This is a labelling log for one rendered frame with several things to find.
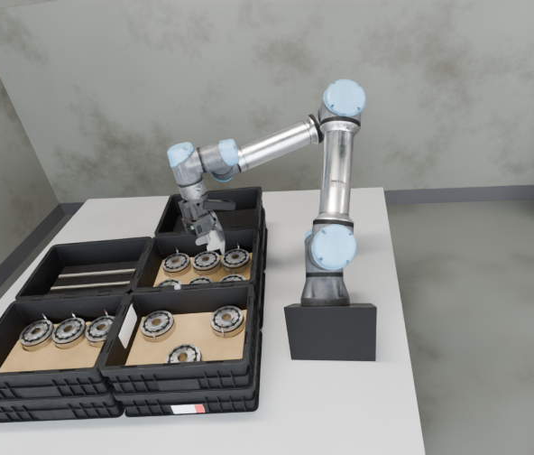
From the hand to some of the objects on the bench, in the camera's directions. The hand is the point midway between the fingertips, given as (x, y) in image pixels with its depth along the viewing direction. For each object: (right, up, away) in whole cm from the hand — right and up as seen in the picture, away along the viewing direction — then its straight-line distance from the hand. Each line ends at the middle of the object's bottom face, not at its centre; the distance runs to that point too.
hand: (218, 247), depth 139 cm
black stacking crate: (-6, -40, -2) cm, 40 cm away
